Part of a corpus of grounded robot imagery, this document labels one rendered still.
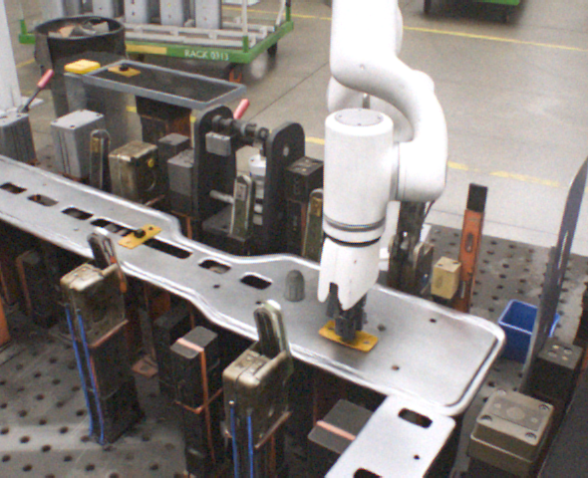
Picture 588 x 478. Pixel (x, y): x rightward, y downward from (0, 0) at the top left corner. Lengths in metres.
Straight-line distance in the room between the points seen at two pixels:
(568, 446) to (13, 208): 1.10
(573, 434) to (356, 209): 0.38
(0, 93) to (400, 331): 4.22
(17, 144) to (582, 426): 1.39
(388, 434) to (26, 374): 0.85
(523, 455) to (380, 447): 0.17
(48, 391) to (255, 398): 0.64
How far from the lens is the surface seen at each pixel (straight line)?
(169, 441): 1.34
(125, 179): 1.49
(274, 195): 1.31
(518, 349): 1.52
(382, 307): 1.14
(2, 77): 5.02
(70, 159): 1.61
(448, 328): 1.11
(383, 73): 0.94
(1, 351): 1.62
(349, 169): 0.87
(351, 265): 0.94
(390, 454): 0.91
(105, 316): 1.21
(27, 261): 1.58
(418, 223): 1.14
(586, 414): 0.98
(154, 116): 1.63
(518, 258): 1.89
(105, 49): 3.91
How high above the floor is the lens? 1.67
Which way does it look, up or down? 31 degrees down
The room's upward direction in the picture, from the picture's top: straight up
